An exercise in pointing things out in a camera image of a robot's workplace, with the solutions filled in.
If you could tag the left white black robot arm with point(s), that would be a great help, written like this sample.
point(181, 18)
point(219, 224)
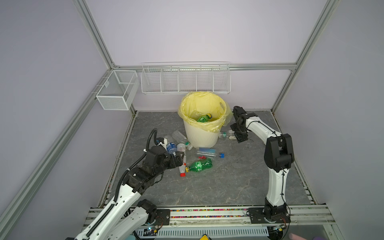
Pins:
point(126, 212)

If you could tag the clear bottle blue label white cap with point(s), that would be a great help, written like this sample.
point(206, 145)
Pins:
point(171, 146)

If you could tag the cream plastic waste bin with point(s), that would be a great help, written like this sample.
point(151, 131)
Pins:
point(200, 138)

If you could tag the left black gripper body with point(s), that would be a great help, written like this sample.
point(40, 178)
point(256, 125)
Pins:
point(169, 162)

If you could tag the small clear green cap vial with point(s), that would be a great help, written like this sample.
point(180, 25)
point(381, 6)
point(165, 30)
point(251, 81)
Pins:
point(222, 135)

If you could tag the small clear plastic box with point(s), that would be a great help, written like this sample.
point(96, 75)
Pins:
point(231, 135)

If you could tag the clear bottle blue tint red cap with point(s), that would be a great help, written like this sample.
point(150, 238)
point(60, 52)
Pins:
point(207, 152)

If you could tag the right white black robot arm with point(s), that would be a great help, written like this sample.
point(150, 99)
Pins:
point(278, 157)

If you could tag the white bottle red cap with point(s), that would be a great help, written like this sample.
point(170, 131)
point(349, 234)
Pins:
point(181, 147)

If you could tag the white mesh box basket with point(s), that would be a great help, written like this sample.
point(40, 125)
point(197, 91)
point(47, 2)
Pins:
point(118, 91)

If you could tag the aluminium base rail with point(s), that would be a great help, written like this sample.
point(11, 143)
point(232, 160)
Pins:
point(300, 215)

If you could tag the green soda bottle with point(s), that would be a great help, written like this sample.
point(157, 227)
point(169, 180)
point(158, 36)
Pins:
point(200, 165)
point(204, 118)

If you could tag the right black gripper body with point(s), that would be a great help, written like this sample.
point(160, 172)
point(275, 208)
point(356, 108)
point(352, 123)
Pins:
point(239, 133)

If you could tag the yellow plastic bin liner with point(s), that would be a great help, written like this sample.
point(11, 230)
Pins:
point(205, 103)

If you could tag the long white wire basket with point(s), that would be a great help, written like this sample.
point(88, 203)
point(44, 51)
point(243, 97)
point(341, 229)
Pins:
point(184, 77)

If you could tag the clear bottle green collar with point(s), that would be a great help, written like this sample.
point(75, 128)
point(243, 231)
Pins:
point(180, 138)

